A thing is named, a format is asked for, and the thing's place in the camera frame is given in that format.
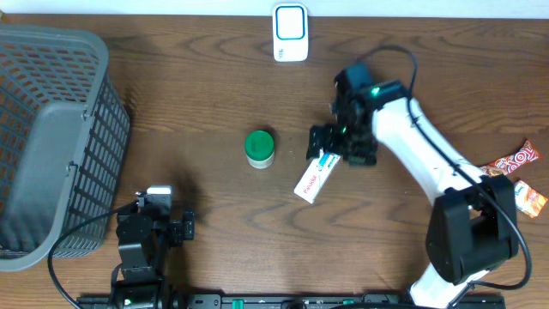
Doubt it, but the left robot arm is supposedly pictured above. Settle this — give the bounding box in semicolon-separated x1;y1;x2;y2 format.
106;197;195;309

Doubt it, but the green lid jar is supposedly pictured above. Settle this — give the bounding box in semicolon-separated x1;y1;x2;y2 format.
244;130;275;169

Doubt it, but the black left camera cable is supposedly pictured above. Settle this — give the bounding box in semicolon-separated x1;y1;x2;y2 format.
46;204;138;309

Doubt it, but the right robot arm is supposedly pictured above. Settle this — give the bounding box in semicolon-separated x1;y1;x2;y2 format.
294;63;519;308

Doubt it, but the grey plastic basket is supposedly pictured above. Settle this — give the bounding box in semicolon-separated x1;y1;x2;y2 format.
1;24;130;272

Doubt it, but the white barcode scanner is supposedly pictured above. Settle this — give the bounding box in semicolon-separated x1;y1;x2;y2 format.
272;3;309;62

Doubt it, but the orange small snack box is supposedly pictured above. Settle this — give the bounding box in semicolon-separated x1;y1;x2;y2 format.
514;180;548;218

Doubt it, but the white Panadol box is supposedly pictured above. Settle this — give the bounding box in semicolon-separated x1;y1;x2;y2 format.
293;152;341;204

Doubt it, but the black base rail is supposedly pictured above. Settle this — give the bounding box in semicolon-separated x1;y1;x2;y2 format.
76;293;507;309

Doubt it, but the red Top chocolate bar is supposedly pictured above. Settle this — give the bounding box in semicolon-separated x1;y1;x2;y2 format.
480;139;541;177

